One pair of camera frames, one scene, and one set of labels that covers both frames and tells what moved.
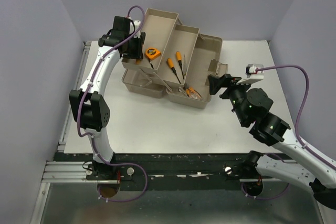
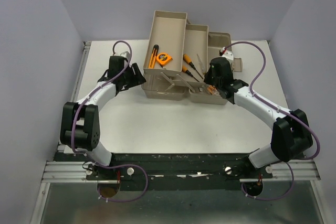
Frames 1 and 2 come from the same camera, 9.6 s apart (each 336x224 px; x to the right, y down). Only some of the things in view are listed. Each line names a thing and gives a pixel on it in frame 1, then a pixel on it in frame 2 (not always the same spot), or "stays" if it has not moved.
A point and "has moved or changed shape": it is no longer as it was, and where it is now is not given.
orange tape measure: [151, 53] → [163, 59]
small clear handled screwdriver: [185, 65] → [200, 62]
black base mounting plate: [166, 171] stays
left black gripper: [138, 53] → [138, 78]
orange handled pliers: [191, 92] has moved or changed shape
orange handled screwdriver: [179, 57] → [185, 70]
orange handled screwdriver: [170, 64] → [187, 59]
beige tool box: [177, 62] has moved or changed shape
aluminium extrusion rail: [65, 171] stays
